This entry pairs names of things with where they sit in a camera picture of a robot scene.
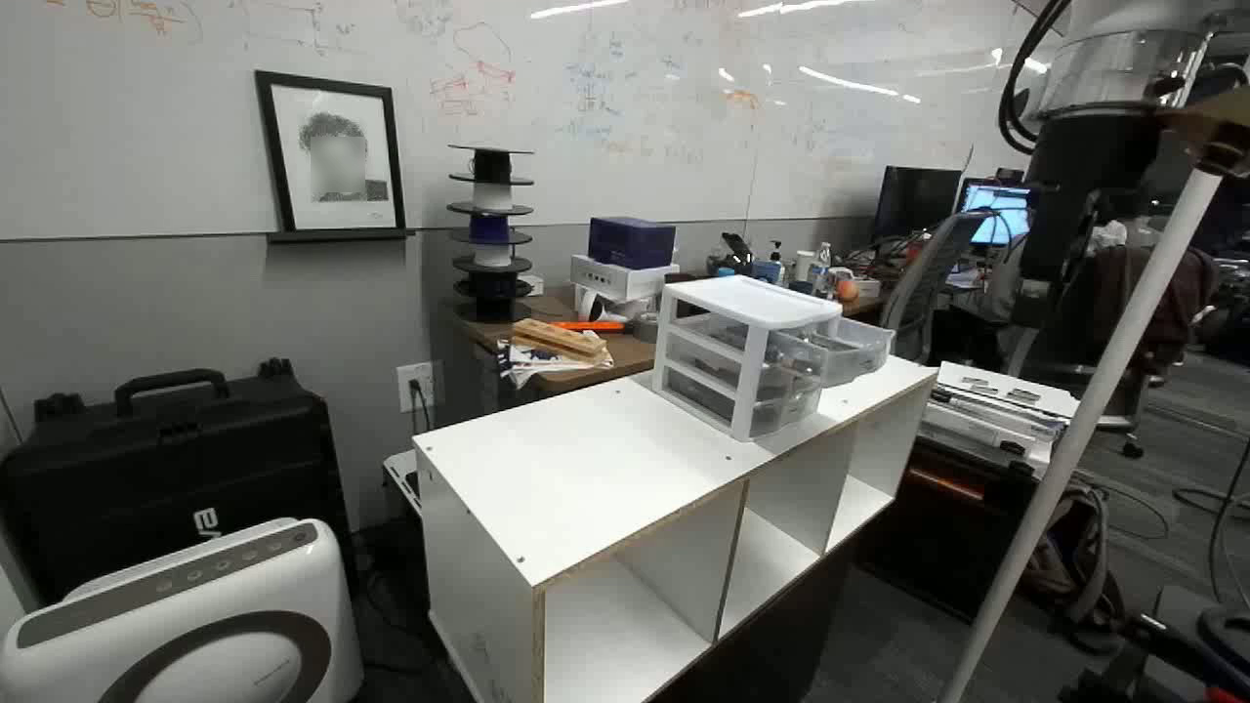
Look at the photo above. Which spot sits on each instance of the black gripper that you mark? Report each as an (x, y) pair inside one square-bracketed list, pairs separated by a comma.
[(1099, 196)]

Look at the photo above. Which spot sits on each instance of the clear plastic drawer with clutter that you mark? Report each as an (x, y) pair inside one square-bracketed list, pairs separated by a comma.
[(844, 346)]

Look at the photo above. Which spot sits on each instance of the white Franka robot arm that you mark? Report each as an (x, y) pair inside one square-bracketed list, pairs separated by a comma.
[(1107, 58)]

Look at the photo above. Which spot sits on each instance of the clear bottom drawer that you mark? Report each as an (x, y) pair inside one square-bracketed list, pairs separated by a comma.
[(704, 390)]

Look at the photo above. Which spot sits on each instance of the lit laptop screen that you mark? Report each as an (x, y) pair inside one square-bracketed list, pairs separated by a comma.
[(1002, 211)]

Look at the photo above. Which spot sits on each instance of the seated person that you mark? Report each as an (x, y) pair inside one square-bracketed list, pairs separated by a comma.
[(1152, 306)]

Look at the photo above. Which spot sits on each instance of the grey office chair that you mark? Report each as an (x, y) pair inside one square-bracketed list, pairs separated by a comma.
[(942, 278)]

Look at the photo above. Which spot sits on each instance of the dark computer monitor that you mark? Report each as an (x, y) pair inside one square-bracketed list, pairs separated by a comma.
[(914, 202)]

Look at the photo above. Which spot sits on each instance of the white slanted pole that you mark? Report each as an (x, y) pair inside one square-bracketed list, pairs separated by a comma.
[(1094, 403)]

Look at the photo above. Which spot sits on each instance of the stack of white papers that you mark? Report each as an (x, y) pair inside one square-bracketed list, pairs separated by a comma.
[(996, 403)]

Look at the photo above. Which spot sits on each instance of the black cabinet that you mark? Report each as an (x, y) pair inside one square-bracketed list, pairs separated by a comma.
[(952, 521)]

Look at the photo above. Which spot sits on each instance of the dark blue box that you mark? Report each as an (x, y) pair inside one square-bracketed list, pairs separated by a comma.
[(631, 242)]

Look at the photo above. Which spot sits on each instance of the white flat box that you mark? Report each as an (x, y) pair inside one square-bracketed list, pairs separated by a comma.
[(622, 278)]

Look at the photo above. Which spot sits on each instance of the brown wooden desk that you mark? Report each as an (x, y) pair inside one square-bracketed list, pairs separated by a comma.
[(627, 353)]

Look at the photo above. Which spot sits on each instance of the orange hand tool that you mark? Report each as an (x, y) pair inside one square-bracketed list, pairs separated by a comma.
[(600, 327)]

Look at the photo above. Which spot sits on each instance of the tan wooden block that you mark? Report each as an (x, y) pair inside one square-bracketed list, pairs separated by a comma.
[(558, 338)]

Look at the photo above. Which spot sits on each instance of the white cubby shelf unit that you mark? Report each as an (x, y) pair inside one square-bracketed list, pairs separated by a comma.
[(609, 470)]

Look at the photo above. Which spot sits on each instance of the black and white spool tower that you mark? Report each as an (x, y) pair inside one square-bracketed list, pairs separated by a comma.
[(493, 259)]

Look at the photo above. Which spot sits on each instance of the black framed picture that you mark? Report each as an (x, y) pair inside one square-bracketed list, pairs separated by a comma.
[(334, 159)]

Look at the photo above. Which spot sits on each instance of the black hard carrying case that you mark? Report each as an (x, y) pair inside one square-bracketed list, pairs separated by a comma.
[(156, 480)]

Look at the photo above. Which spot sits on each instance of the white air purifier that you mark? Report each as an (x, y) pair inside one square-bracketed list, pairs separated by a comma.
[(198, 625)]

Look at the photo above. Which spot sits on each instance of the white plastic drawer unit frame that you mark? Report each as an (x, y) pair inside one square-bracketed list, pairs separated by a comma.
[(755, 303)]

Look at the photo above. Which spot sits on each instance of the wall whiteboard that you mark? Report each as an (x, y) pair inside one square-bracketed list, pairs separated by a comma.
[(650, 104)]

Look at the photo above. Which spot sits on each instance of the white wall outlet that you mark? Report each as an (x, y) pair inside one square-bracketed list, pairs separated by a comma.
[(414, 384)]

